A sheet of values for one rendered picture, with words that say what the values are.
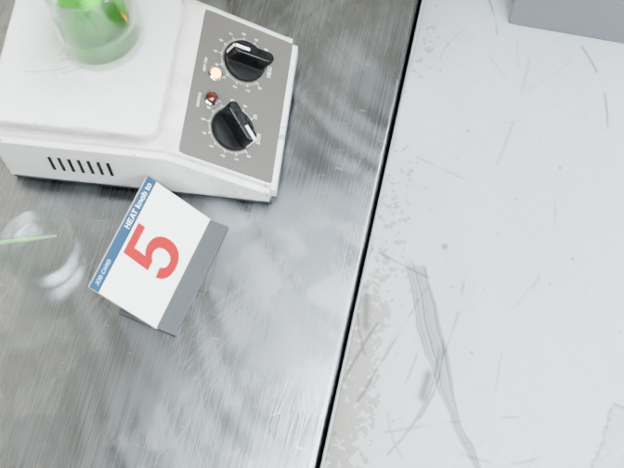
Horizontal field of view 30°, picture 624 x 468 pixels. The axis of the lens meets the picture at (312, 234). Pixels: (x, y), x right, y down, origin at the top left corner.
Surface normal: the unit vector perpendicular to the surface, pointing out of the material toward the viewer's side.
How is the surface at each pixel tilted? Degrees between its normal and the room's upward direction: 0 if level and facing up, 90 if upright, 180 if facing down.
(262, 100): 30
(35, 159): 90
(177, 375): 0
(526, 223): 0
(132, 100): 0
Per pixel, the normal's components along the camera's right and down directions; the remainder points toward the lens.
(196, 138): 0.48, -0.28
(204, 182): -0.12, 0.92
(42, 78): -0.02, -0.39
